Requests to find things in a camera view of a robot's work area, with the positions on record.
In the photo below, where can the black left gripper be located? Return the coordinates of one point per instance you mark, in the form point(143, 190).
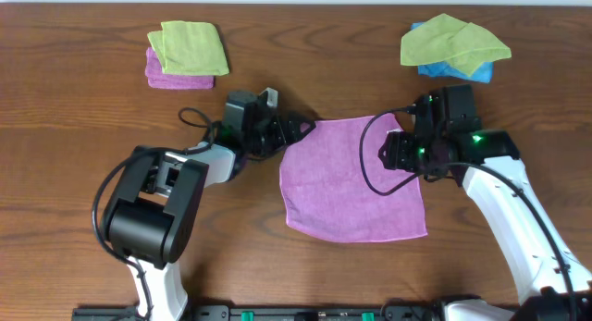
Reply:
point(287, 139)

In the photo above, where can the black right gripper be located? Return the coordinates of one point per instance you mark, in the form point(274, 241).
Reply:
point(396, 145)

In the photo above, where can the large purple microfiber cloth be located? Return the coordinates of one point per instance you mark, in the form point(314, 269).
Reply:
point(333, 185)

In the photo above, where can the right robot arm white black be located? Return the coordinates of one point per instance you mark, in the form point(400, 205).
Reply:
point(550, 281)

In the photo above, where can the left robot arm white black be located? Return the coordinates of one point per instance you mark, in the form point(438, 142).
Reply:
point(144, 211)

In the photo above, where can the blue cloth right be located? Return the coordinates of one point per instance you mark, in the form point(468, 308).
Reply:
point(482, 74)

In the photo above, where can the crumpled green cloth right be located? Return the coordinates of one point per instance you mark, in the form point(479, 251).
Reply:
point(465, 46)

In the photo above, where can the folded green cloth left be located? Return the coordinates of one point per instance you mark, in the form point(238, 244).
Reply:
point(186, 48)

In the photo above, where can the folded purple cloth left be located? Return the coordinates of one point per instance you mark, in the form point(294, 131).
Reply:
point(157, 79)

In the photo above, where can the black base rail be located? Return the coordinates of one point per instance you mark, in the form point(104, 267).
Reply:
point(389, 312)

